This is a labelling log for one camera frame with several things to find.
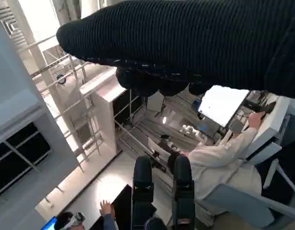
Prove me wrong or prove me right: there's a black knitted gloved right hand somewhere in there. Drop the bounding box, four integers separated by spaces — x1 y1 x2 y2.
56 0 295 99

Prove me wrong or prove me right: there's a bare black left hand blue tape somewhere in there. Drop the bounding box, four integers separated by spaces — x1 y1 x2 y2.
131 155 195 230

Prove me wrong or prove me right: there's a black flat panel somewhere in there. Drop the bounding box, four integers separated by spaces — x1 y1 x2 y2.
111 184 133 230

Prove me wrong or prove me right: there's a person wearing headset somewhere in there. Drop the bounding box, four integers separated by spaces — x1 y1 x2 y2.
54 200 119 230

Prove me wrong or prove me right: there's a white VR headset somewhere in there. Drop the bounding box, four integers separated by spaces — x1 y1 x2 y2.
65 212 86 227

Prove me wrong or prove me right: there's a bright white monitor screen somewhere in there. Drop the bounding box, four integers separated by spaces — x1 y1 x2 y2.
197 85 250 128

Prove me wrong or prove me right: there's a seated person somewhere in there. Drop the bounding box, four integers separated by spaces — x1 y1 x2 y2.
183 110 264 216

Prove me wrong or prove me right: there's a white shelf cabinet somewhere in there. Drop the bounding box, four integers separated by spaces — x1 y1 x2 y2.
79 69 132 157

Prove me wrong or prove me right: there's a grey office chair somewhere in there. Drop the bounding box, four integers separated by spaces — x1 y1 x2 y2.
194 95 295 228

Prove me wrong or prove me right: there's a blue lit screen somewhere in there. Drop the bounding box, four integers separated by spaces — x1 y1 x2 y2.
40 216 57 230

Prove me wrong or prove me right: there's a square ceiling air vent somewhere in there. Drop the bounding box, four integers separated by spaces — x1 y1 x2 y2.
0 6 27 50

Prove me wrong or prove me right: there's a white metal rack frame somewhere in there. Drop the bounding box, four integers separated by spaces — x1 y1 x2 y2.
24 35 104 173

